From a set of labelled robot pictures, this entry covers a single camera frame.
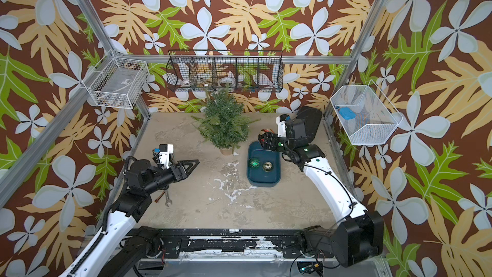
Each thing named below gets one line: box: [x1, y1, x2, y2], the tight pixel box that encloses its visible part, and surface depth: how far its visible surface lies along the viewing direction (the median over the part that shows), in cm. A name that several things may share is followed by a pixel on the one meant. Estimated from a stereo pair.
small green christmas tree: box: [190, 82, 261, 156], surface depth 82 cm
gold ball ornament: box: [262, 160, 274, 173], surface depth 95 cm
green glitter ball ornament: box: [248, 157, 261, 170], surface depth 95 cm
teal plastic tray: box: [246, 141, 282, 188], surface depth 96 cm
